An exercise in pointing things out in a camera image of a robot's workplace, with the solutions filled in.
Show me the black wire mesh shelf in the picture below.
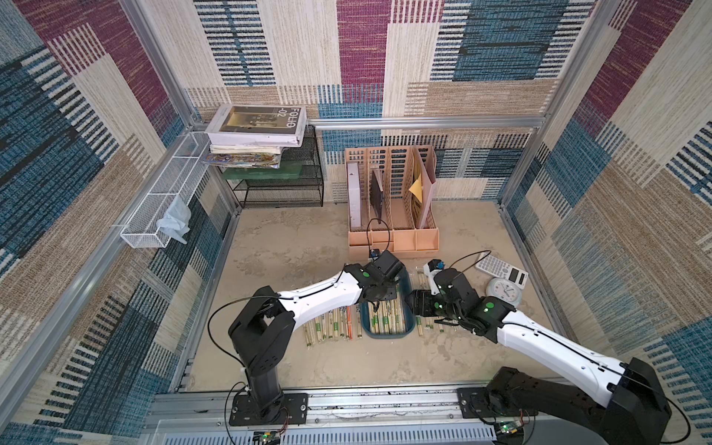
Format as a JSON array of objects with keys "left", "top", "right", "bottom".
[{"left": 222, "top": 125, "right": 324, "bottom": 210}]

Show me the white round alarm clock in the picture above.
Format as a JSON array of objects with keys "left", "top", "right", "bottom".
[{"left": 486, "top": 278, "right": 523, "bottom": 308}]

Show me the green folder on shelf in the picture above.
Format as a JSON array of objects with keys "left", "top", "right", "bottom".
[{"left": 222, "top": 164, "right": 302, "bottom": 181}]

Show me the black notebook in organizer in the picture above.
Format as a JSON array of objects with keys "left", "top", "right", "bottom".
[{"left": 369, "top": 168, "right": 384, "bottom": 219}]

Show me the white box in organizer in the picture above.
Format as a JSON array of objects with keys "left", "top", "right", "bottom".
[{"left": 347, "top": 162, "right": 362, "bottom": 231}]

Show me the pink desktop file organizer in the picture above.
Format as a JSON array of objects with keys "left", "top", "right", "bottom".
[{"left": 345, "top": 146, "right": 441, "bottom": 261}]

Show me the aluminium front rail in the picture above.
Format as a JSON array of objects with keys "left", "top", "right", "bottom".
[{"left": 144, "top": 383, "right": 619, "bottom": 429}]

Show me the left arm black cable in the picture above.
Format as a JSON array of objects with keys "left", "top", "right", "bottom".
[{"left": 207, "top": 218, "right": 393, "bottom": 445}]

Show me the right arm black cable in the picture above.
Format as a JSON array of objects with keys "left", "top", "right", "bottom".
[{"left": 448, "top": 249, "right": 692, "bottom": 445}]

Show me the white calculator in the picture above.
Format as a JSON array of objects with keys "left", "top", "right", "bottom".
[{"left": 475, "top": 253, "right": 528, "bottom": 289}]

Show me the chopsticks red print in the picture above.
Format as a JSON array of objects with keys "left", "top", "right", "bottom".
[{"left": 345, "top": 306, "right": 354, "bottom": 340}]

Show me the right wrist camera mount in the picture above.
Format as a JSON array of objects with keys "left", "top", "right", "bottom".
[{"left": 424, "top": 259, "right": 444, "bottom": 296}]

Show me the large white book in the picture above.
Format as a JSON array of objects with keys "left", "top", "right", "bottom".
[{"left": 206, "top": 104, "right": 307, "bottom": 148}]

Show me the white wire wall basket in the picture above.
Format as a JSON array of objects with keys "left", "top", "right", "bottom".
[{"left": 120, "top": 133, "right": 209, "bottom": 250}]

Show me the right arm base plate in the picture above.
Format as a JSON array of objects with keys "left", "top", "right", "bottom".
[{"left": 456, "top": 387, "right": 540, "bottom": 420}]

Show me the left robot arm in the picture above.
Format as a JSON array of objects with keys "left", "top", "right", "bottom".
[{"left": 228, "top": 250, "right": 404, "bottom": 422}]

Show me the yellow paper in organizer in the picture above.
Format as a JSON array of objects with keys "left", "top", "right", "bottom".
[{"left": 409, "top": 176, "right": 424, "bottom": 203}]

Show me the teal plastic storage box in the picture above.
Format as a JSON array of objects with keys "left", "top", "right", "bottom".
[{"left": 358, "top": 272, "right": 416, "bottom": 339}]

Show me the stack of colourful magazines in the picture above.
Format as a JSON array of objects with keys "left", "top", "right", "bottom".
[{"left": 200, "top": 145, "right": 283, "bottom": 169}]

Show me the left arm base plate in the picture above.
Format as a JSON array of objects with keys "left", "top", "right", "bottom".
[{"left": 227, "top": 393, "right": 309, "bottom": 426}]

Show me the crumpled white tissue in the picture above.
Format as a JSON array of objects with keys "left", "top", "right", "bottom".
[{"left": 157, "top": 196, "right": 192, "bottom": 245}]

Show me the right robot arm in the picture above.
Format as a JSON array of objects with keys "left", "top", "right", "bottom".
[{"left": 405, "top": 268, "right": 672, "bottom": 444}]

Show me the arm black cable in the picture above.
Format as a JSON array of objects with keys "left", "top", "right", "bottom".
[
  {"left": 448, "top": 249, "right": 692, "bottom": 445},
  {"left": 207, "top": 218, "right": 393, "bottom": 445}
]

